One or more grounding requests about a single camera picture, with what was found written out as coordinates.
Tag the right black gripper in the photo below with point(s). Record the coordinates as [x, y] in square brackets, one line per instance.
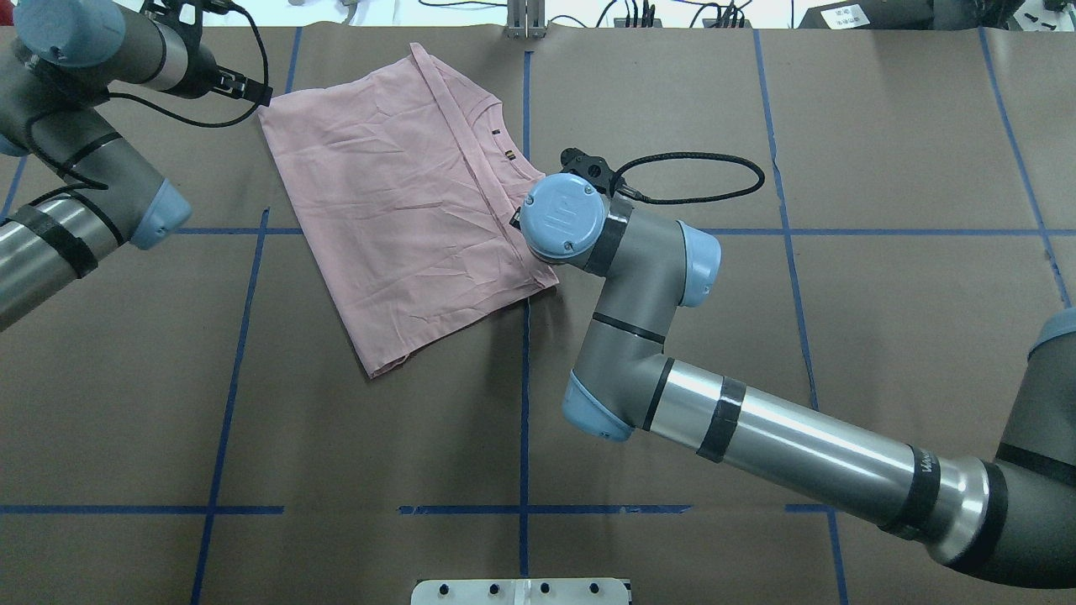
[516, 220]

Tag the pink Snoopy t-shirt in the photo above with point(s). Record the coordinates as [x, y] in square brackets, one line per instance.
[404, 183]

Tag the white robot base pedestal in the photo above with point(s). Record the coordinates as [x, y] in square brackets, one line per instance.
[555, 590]

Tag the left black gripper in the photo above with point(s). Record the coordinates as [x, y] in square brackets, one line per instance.
[202, 77]

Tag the aluminium frame post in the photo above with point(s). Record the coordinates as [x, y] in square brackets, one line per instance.
[526, 19]

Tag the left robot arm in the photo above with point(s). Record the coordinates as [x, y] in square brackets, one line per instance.
[62, 61]

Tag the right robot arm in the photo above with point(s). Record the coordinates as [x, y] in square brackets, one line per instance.
[908, 311]

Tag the black power box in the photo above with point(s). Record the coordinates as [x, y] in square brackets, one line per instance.
[878, 15]

